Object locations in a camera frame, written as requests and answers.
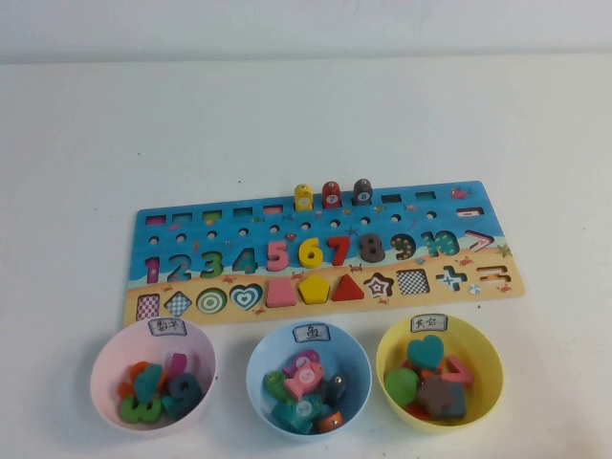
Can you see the teal number four piece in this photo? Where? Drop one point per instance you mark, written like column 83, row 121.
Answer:
column 149, row 382

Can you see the yellow number six piece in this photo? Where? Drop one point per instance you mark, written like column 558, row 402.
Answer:
column 306, row 255

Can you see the red number seven piece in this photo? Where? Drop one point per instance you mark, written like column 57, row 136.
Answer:
column 340, row 251

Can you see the pink number five piece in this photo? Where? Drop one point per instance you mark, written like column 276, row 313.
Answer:
column 280, row 262

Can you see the yellow pentagon piece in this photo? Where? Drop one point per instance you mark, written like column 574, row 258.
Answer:
column 314, row 289

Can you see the brown number eight piece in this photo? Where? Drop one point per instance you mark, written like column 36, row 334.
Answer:
column 373, row 248

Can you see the pink trapezoid piece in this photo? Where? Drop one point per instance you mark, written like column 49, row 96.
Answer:
column 282, row 295

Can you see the red triangle piece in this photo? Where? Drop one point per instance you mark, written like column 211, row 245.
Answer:
column 348, row 290

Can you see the paper label on blue bowl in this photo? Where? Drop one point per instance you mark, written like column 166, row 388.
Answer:
column 311, row 333

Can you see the purple fish piece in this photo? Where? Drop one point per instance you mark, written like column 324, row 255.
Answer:
column 302, row 357

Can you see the blue plastic bowl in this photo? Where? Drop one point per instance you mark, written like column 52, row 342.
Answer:
column 268, row 354

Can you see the colourful wooden puzzle board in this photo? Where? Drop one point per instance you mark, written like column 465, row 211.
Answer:
column 444, row 210

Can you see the pink fish piece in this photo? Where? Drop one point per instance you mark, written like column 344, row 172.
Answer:
column 303, row 380

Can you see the paper label on yellow bowl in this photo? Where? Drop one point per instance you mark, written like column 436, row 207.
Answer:
column 428, row 322

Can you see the green fish piece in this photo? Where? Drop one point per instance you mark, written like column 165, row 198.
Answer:
column 276, row 385

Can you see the dark teal fish piece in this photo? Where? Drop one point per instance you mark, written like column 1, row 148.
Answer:
column 336, row 388

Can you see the paper label on pink bowl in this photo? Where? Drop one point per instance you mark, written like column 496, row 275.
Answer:
column 167, row 327

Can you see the teal heart piece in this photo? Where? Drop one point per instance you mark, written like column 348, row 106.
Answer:
column 425, row 353

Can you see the green circle piece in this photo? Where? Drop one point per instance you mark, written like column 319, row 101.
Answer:
column 400, row 387

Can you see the magenta number one piece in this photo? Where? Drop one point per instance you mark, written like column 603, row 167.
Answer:
column 178, row 364

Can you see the orange fish piece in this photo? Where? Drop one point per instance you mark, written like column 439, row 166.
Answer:
column 330, row 421

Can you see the dark teal number nine piece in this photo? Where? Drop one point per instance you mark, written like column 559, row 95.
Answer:
column 184, row 394

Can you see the brown star piece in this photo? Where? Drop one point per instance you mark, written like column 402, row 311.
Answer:
column 434, row 394

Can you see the orange flat piece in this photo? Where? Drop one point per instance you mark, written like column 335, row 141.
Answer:
column 416, row 412

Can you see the pink greater-than sign piece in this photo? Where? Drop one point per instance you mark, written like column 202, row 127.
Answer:
column 464, row 375

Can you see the yellow plastic bowl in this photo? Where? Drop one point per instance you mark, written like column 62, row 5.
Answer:
column 483, row 354

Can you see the pink plastic bowl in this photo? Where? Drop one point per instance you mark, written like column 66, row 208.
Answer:
column 115, row 354

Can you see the grey-blue square piece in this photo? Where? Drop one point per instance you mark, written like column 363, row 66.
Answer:
column 458, row 406

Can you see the orange number two piece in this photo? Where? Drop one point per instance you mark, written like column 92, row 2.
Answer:
column 125, row 388

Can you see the green number three piece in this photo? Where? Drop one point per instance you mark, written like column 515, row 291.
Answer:
column 131, row 412

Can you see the yellow fish peg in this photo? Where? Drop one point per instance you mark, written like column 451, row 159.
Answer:
column 303, row 196

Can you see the red fish peg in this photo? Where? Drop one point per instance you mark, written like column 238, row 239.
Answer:
column 331, row 193

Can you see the brown fish peg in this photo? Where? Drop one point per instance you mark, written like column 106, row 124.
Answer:
column 363, row 191

